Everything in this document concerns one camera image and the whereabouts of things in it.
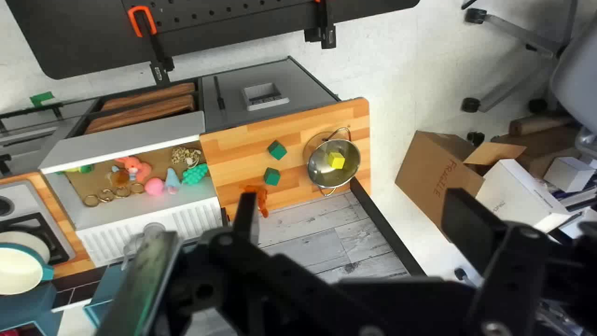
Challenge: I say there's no grey toy stove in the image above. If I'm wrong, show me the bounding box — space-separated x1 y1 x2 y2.
0 181 75 265

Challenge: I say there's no light blue toy bird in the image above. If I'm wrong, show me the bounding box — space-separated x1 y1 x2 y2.
165 167 182 194

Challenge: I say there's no white box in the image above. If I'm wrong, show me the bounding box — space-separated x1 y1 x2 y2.
476 158 571 233

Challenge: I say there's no green block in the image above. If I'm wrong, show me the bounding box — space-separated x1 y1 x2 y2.
267 139 288 160
264 167 282 186

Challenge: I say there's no pink ball toy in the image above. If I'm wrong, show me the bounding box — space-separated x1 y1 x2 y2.
144 177 165 195

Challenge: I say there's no cream pot teal rim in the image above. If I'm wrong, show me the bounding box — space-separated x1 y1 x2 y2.
0 231 55 294

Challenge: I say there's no cardboard box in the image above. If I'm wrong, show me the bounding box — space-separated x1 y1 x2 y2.
396 130 527 225

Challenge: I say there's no green block front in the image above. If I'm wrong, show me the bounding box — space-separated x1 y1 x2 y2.
264 167 282 186

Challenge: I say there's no white toy sink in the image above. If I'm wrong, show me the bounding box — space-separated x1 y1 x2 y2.
40 111 223 265

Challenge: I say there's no salmon pink toy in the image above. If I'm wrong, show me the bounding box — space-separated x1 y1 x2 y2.
118 156 152 182

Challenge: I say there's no orange black clamp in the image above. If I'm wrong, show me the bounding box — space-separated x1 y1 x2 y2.
127 5 174 85

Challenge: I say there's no green bumpy toy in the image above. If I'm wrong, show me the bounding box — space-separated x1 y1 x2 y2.
183 164 210 186

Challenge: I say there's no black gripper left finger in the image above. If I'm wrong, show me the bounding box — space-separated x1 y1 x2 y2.
234 192 260 242

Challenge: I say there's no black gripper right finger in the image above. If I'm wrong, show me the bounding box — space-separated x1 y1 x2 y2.
443 188 506 272

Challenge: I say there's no orange toy figure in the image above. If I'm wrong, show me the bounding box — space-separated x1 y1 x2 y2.
245 184 269 218

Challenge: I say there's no green block rear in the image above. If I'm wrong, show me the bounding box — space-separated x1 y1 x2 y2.
267 139 288 160

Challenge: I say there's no steel pot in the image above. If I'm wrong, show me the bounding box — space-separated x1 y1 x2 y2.
303 126 362 195

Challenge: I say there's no leopard print toy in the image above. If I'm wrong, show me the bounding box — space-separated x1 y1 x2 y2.
172 147 204 166

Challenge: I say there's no yellow block in pot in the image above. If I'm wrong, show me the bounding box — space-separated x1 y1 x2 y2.
329 153 346 169

